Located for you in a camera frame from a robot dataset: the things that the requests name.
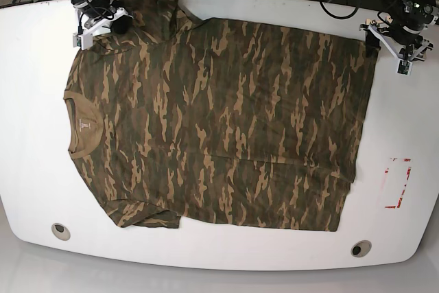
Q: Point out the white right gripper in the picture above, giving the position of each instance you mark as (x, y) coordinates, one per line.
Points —
(119, 22)

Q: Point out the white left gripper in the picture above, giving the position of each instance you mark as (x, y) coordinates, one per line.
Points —
(406, 44)

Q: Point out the camouflage t-shirt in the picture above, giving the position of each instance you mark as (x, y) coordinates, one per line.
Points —
(221, 121)

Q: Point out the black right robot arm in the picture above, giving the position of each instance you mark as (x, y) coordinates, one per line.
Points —
(99, 17)

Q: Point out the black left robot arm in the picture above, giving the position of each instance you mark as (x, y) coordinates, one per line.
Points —
(399, 29)

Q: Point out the red tape rectangle marking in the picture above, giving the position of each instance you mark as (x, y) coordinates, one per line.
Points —
(396, 178)

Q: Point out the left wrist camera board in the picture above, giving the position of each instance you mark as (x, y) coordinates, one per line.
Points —
(404, 67)

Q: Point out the right table cable grommet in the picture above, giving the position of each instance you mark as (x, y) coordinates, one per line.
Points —
(361, 249)

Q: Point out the table cable grommet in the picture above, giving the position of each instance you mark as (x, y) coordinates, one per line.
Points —
(61, 232)
(361, 249)

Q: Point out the left table cable grommet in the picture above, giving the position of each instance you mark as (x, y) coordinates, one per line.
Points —
(61, 232)

